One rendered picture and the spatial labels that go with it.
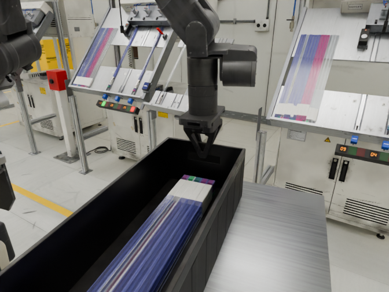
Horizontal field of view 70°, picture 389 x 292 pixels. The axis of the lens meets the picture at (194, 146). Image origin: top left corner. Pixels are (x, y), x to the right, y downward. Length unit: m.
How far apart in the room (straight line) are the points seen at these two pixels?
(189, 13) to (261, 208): 0.38
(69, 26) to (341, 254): 2.93
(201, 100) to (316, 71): 1.04
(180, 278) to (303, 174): 1.54
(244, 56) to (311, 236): 0.33
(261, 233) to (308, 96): 0.98
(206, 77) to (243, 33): 2.96
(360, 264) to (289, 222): 1.23
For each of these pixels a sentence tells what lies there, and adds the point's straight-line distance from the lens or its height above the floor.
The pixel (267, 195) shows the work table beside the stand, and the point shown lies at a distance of 0.63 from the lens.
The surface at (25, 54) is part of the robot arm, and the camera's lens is 0.71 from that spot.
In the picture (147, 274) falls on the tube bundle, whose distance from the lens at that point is 0.40.
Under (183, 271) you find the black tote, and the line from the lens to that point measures 0.31.
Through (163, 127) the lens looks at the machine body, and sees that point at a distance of 2.11.
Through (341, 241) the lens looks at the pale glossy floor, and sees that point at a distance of 1.88.
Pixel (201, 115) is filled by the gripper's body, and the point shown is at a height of 0.98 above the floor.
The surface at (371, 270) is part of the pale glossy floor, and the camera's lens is 1.77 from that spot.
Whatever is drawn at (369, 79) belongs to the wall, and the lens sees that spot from 3.27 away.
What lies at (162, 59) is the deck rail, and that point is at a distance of 1.85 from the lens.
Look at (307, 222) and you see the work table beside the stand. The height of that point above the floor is 0.80.
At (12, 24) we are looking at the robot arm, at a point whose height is 1.14.
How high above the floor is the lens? 1.14
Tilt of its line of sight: 24 degrees down
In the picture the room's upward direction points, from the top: straight up
